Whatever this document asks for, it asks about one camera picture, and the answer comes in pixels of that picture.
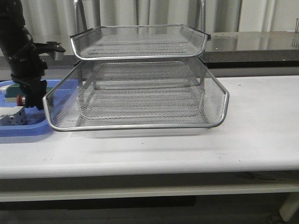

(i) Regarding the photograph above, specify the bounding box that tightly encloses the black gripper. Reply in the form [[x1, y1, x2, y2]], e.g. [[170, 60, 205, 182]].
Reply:
[[9, 43, 48, 110]]

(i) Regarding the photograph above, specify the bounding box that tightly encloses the red emergency push button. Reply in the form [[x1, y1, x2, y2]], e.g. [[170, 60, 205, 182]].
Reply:
[[16, 94, 29, 107]]

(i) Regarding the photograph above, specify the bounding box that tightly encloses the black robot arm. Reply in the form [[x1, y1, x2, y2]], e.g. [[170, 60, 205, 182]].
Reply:
[[0, 0, 47, 110]]

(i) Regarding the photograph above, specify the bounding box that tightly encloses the green terminal block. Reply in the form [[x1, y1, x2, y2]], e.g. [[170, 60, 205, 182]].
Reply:
[[5, 84, 55, 103]]

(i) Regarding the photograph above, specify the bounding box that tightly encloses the blue plastic tray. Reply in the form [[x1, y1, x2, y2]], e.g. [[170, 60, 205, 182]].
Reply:
[[0, 79, 79, 137]]

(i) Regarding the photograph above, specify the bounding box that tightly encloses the white circuit breaker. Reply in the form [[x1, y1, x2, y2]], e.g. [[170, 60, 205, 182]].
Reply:
[[0, 106, 28, 126]]

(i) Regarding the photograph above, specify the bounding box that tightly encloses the grey stone counter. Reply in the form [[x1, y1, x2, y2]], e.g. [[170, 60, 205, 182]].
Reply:
[[0, 31, 299, 69]]

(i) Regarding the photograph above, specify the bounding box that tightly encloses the silver wire rack frame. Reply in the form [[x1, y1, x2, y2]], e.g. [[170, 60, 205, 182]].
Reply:
[[68, 0, 206, 92]]

